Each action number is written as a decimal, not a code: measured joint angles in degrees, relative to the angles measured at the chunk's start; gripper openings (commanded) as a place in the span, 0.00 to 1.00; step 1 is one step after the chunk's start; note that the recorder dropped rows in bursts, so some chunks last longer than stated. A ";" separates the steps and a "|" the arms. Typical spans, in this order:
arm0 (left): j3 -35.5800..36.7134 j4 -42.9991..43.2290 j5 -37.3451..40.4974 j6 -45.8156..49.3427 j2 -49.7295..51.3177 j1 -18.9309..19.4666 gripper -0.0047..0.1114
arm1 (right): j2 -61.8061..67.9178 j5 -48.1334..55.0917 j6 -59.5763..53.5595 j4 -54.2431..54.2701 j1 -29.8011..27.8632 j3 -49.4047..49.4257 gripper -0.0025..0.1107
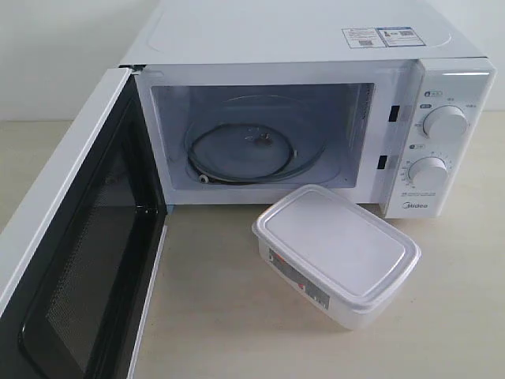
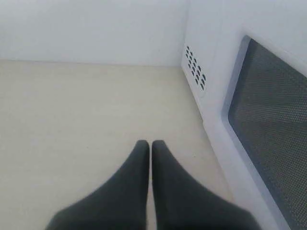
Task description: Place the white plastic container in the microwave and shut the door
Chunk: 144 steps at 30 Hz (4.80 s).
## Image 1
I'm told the white lidded plastic container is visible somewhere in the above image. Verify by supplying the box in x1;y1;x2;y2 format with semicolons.
252;185;421;330

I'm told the white microwave door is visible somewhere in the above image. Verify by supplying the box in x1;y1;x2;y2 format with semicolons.
1;66;166;378

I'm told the white Midea microwave oven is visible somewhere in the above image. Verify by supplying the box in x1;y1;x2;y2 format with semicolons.
120;1;496;219

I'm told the glass turntable plate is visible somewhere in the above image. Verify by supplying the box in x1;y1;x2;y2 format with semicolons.
185;95;327;186

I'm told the lower white timer knob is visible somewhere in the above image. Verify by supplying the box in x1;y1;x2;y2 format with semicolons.
408;156;448;189

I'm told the white warning label sticker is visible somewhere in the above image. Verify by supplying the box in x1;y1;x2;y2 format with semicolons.
342;28;387;49

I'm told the upper white power knob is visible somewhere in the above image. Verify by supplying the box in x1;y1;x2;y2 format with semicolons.
422;106;469;141

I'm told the blue energy label sticker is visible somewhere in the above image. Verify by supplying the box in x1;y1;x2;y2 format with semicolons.
376;27;425;47

